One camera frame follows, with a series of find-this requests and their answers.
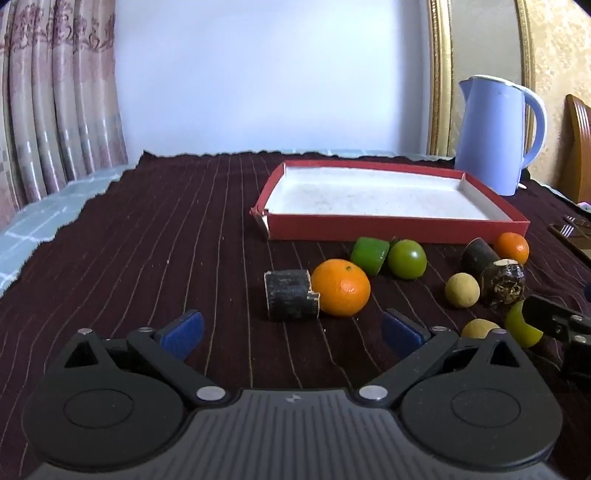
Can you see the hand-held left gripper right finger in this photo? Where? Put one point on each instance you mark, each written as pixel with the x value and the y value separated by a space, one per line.
pixel 400 333

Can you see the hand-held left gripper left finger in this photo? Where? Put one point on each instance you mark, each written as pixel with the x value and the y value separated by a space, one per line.
pixel 184 334

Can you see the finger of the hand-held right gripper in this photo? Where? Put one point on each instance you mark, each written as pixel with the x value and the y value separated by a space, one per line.
pixel 556 323

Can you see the small yellow-green fruit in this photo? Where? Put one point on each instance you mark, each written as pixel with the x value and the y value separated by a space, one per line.
pixel 518 328

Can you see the beige longan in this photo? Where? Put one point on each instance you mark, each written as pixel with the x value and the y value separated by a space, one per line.
pixel 480 328
pixel 461 290

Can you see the green tomato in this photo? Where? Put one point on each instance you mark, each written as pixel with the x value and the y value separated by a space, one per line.
pixel 407 258

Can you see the large orange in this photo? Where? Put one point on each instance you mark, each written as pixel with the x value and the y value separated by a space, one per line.
pixel 340 287

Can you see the cut green citrus piece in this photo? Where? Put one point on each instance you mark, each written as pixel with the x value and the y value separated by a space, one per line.
pixel 368 254

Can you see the small orange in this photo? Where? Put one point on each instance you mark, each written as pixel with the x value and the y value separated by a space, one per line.
pixel 511 248

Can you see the notched dark sugarcane piece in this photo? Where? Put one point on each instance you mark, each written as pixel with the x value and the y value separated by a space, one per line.
pixel 288 295

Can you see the red cardboard box tray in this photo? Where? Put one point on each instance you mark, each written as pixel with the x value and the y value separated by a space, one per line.
pixel 369 198

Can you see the dark brown tray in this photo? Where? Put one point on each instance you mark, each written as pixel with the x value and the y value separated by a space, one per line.
pixel 577 242

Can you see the metal fork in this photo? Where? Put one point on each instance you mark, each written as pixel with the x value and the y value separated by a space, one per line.
pixel 577 222

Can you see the dark striped tablecloth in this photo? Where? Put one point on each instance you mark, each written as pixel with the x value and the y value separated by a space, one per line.
pixel 161 230

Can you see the wooden chair back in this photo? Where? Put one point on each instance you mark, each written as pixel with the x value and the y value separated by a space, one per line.
pixel 577 152

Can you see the blue electric kettle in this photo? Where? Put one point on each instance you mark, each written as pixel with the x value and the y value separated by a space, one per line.
pixel 489 138

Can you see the pink patterned curtain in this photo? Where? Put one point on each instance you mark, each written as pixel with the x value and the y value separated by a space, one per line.
pixel 55 101

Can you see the gold picture frame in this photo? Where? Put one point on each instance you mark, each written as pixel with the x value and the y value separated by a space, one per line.
pixel 441 69

